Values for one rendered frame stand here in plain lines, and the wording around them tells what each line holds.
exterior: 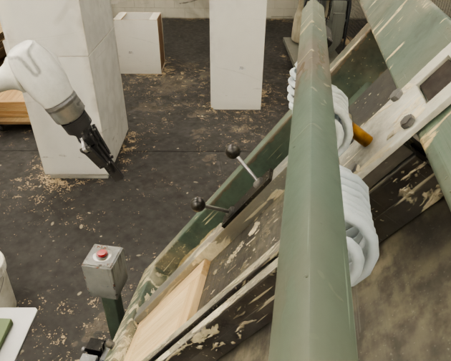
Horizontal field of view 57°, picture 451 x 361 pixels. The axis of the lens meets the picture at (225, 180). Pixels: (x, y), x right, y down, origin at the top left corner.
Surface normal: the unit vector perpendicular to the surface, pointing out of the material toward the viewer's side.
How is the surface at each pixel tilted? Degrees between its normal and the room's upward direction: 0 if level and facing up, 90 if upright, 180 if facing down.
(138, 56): 90
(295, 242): 56
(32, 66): 76
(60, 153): 90
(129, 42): 90
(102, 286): 90
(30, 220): 0
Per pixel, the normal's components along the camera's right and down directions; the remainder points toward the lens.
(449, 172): -0.81, -0.55
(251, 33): 0.00, 0.56
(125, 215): 0.00, -0.83
